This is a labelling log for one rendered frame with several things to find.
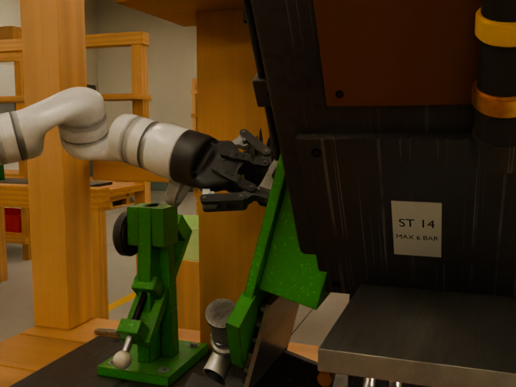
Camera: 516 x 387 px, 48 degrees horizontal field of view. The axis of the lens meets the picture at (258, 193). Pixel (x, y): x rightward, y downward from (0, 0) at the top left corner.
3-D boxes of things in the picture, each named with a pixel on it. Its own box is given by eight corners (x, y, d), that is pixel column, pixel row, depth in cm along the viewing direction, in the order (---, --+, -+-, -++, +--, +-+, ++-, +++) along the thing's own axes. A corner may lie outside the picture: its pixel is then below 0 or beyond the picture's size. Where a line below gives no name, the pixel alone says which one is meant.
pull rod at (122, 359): (125, 373, 87) (124, 336, 87) (109, 371, 88) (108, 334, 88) (144, 359, 93) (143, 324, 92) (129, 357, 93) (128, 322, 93)
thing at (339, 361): (547, 421, 39) (550, 378, 39) (315, 385, 45) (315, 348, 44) (507, 279, 76) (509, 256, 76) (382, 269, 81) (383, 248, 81)
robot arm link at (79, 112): (108, 98, 81) (2, 118, 76) (115, 150, 87) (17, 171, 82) (96, 75, 86) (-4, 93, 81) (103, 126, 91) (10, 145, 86)
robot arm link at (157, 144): (206, 164, 89) (171, 153, 91) (194, 114, 80) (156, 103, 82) (177, 211, 84) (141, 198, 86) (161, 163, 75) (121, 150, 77)
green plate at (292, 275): (302, 356, 64) (354, 171, 60) (233, 328, 66) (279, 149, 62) (325, 323, 75) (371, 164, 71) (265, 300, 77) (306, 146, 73)
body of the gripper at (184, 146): (158, 160, 76) (223, 180, 73) (189, 114, 80) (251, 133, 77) (170, 193, 82) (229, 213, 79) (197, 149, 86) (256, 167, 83)
